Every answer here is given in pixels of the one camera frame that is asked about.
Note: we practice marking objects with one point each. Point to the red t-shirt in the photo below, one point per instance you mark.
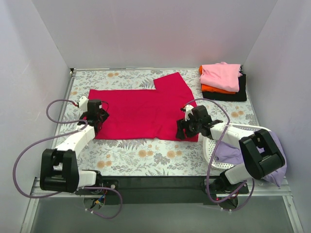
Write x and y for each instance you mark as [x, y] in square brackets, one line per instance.
[144, 113]

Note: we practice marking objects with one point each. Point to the lavender t-shirt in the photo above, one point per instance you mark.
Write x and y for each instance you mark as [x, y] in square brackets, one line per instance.
[263, 158]

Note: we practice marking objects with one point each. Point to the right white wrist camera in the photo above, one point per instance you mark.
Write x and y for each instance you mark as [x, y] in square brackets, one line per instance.
[187, 109]

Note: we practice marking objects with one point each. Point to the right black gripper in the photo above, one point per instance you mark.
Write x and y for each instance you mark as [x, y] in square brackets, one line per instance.
[185, 126]

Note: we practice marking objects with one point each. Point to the white perforated basket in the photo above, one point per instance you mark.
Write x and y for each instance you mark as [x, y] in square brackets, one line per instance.
[228, 152]

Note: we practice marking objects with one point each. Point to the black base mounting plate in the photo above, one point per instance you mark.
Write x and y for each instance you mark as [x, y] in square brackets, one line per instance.
[159, 189]

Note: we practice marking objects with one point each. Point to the black folded t-shirt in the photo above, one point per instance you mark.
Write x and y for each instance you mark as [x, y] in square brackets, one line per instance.
[213, 93]

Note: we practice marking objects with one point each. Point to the orange folded t-shirt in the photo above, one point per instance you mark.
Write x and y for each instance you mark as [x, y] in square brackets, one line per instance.
[211, 88]

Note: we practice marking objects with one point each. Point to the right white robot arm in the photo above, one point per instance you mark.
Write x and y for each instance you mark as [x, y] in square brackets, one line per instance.
[239, 151]

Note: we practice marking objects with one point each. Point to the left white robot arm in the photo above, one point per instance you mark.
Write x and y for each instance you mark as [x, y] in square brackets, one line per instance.
[59, 169]

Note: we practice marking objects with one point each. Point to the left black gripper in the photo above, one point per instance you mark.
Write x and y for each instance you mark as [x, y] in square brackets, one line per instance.
[101, 117]

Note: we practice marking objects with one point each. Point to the floral patterned table mat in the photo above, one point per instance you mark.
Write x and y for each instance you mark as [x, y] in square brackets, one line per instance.
[143, 156]

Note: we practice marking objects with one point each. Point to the pink folded t-shirt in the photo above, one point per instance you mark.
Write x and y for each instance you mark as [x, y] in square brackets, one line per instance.
[219, 76]

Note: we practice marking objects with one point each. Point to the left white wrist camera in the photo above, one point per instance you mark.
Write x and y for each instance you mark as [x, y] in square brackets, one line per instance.
[82, 103]

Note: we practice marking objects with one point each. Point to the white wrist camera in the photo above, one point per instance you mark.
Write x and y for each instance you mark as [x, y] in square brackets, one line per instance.
[82, 103]
[187, 109]

